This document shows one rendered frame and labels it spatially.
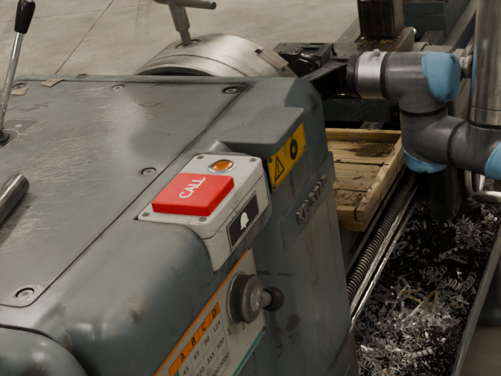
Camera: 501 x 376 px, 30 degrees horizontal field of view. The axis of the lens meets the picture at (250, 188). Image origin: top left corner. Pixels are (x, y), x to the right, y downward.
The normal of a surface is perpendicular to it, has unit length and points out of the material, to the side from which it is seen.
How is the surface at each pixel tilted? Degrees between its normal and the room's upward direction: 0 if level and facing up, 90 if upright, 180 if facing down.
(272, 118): 0
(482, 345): 0
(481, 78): 79
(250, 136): 0
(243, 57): 27
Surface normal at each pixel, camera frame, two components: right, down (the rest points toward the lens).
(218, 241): 0.91, 0.06
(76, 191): -0.15, -0.87
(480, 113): -0.71, 0.25
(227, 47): 0.13, -0.81
